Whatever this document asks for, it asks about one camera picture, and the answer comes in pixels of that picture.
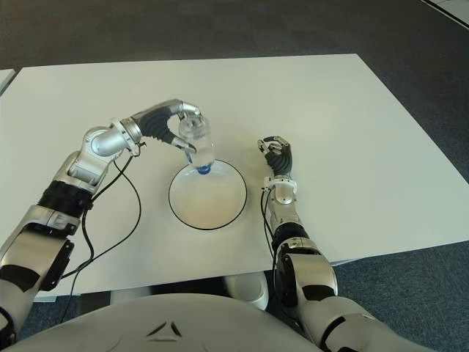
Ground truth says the silver robot torso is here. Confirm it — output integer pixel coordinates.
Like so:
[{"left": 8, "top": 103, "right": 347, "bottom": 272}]
[{"left": 7, "top": 292, "right": 330, "bottom": 352}]

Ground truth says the neighbouring white table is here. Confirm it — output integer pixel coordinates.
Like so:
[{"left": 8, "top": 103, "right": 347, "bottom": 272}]
[{"left": 0, "top": 67, "right": 16, "bottom": 98}]

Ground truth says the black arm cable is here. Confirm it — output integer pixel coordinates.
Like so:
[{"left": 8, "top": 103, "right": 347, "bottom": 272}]
[
  {"left": 60, "top": 142, "right": 148, "bottom": 296},
  {"left": 260, "top": 188, "right": 284, "bottom": 265}
]

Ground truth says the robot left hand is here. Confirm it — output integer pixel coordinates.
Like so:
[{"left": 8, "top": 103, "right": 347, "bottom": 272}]
[{"left": 130, "top": 98, "right": 210, "bottom": 155}]

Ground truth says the robot left leg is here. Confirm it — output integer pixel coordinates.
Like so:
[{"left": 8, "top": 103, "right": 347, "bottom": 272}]
[{"left": 111, "top": 284, "right": 153, "bottom": 302}]

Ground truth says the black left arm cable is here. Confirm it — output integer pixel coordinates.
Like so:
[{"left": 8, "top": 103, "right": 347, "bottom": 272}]
[{"left": 60, "top": 142, "right": 148, "bottom": 296}]

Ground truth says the robot leg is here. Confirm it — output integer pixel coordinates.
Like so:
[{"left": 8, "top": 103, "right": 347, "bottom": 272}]
[
  {"left": 111, "top": 284, "right": 153, "bottom": 302},
  {"left": 223, "top": 273, "right": 270, "bottom": 312}
]

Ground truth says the robot right leg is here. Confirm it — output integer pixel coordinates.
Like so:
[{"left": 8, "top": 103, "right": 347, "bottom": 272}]
[{"left": 223, "top": 273, "right": 270, "bottom": 312}]

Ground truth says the white furniture panel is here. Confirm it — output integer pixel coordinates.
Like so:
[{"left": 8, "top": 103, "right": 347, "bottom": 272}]
[{"left": 421, "top": 0, "right": 469, "bottom": 27}]

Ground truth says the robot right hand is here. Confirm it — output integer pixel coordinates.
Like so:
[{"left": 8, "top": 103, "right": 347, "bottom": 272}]
[{"left": 257, "top": 134, "right": 295, "bottom": 178}]

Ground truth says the clear water bottle blue cap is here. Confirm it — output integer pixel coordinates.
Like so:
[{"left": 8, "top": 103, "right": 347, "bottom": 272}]
[{"left": 177, "top": 115, "right": 215, "bottom": 175}]

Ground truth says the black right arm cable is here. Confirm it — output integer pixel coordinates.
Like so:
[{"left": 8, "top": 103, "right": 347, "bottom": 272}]
[{"left": 260, "top": 188, "right": 284, "bottom": 265}]

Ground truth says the white plate black rim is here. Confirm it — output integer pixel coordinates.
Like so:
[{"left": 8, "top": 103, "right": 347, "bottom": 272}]
[{"left": 168, "top": 159, "right": 248, "bottom": 231}]

